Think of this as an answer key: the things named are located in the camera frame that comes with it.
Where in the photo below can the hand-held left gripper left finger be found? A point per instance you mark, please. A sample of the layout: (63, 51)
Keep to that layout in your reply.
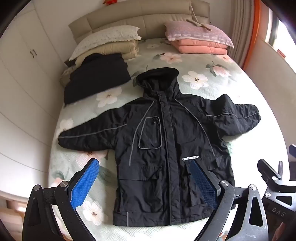
(85, 183)

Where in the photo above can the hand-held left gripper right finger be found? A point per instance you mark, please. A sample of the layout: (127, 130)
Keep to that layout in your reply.
(203, 183)

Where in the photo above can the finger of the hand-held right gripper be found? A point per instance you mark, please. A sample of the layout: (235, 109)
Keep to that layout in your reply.
(269, 170)

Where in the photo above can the black hooded jacket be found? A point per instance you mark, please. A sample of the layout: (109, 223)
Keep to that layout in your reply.
(161, 139)

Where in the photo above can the folded black garment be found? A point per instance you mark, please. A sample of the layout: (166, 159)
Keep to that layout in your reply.
(97, 76)

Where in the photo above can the white wardrobe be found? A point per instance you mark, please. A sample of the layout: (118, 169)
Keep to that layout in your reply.
(23, 92)

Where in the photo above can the floral green bedspread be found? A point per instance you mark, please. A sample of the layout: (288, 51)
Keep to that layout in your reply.
(198, 67)

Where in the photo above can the brown patterned cloth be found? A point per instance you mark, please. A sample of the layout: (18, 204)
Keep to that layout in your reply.
(69, 63)

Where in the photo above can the pink folded quilt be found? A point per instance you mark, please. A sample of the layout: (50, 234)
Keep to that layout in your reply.
(198, 47)

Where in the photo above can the window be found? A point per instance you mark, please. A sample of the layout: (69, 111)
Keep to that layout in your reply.
(282, 34)

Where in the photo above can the beige folded quilt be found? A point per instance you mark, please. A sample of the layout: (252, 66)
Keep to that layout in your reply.
(115, 48)

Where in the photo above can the beige curtain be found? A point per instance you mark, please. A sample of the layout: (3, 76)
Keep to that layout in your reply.
(240, 27)

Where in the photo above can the white floral pillow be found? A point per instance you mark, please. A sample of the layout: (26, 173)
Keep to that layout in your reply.
(104, 38)

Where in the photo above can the pink patterned pillow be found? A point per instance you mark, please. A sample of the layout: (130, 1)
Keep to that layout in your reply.
(196, 32)

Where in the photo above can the beige padded headboard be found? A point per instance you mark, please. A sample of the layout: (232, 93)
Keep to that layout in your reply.
(138, 20)

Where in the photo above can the red plush toy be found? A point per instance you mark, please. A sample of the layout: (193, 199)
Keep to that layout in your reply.
(108, 1)

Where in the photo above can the orange window frame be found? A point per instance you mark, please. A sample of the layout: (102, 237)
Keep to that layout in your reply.
(254, 34)

